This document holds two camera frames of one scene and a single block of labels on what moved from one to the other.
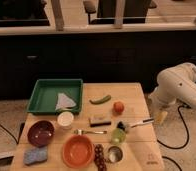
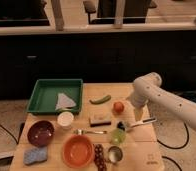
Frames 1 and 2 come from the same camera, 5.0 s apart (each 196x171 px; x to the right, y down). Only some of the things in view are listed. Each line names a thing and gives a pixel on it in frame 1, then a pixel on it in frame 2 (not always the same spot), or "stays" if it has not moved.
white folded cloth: x=63 y=101 stays
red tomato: x=118 y=107 stays
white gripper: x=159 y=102 -> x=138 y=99
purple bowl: x=40 y=133 stays
